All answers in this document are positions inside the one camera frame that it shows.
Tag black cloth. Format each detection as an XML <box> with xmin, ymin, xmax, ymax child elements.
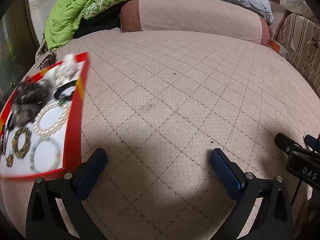
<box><xmin>75</xmin><ymin>5</ymin><xmax>123</xmax><ymax>39</ymax></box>

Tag red cardboard tray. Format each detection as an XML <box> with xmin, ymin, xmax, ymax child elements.
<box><xmin>0</xmin><ymin>52</ymin><xmax>91</xmax><ymax>180</ymax></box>

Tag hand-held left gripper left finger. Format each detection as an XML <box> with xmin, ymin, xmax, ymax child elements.
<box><xmin>26</xmin><ymin>148</ymin><xmax>108</xmax><ymax>240</ymax></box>

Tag striped beige cushion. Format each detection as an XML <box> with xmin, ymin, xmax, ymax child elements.
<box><xmin>277</xmin><ymin>14</ymin><xmax>320</xmax><ymax>95</ymax></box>

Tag grey organza scrunchie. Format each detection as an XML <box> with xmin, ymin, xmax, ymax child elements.
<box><xmin>10</xmin><ymin>80</ymin><xmax>54</xmax><ymax>127</ymax></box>

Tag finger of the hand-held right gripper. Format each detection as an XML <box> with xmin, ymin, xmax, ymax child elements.
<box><xmin>275</xmin><ymin>133</ymin><xmax>302</xmax><ymax>155</ymax></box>
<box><xmin>304</xmin><ymin>134</ymin><xmax>320</xmax><ymax>153</ymax></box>

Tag pink bolster pillow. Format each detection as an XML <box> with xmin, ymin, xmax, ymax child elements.
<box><xmin>120</xmin><ymin>0</ymin><xmax>270</xmax><ymax>46</ymax></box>

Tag leopard print scrunchie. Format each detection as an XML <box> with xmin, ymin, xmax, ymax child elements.
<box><xmin>12</xmin><ymin>126</ymin><xmax>32</xmax><ymax>158</ymax></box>

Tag pearl bead bracelet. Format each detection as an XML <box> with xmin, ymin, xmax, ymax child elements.
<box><xmin>33</xmin><ymin>102</ymin><xmax>70</xmax><ymax>135</ymax></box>

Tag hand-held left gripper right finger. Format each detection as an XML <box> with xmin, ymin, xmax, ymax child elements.
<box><xmin>210</xmin><ymin>148</ymin><xmax>293</xmax><ymax>240</ymax></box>

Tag green quilted blanket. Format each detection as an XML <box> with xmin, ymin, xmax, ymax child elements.
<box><xmin>44</xmin><ymin>0</ymin><xmax>180</xmax><ymax>50</ymax></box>

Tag orange small box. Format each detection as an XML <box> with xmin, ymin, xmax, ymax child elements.
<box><xmin>267</xmin><ymin>39</ymin><xmax>289</xmax><ymax>58</ymax></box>

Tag floral beige cloth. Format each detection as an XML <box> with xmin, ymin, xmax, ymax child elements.
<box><xmin>35</xmin><ymin>42</ymin><xmax>58</xmax><ymax>70</ymax></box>

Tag white flower hair tie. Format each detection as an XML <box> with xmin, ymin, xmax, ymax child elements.
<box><xmin>51</xmin><ymin>54</ymin><xmax>80</xmax><ymax>85</ymax></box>

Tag black hair tie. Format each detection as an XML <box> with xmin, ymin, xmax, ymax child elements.
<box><xmin>54</xmin><ymin>84</ymin><xmax>77</xmax><ymax>101</ymax></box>

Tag wooden glass-panel door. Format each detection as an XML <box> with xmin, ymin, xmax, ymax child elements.
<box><xmin>0</xmin><ymin>0</ymin><xmax>38</xmax><ymax>95</ymax></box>

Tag grey-green bead bracelet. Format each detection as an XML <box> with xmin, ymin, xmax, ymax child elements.
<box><xmin>30</xmin><ymin>137</ymin><xmax>62</xmax><ymax>173</ymax></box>

